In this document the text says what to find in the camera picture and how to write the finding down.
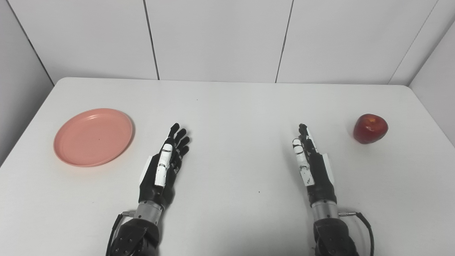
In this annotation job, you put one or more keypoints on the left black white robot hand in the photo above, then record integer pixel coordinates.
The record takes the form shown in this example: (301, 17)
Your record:
(167, 167)

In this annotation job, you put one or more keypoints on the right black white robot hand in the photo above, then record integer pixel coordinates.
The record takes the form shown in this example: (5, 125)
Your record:
(318, 174)

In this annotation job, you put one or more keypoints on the red apple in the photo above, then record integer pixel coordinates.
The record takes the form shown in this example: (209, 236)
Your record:
(369, 128)

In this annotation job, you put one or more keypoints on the pink round plate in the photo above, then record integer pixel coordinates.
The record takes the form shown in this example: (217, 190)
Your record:
(93, 137)

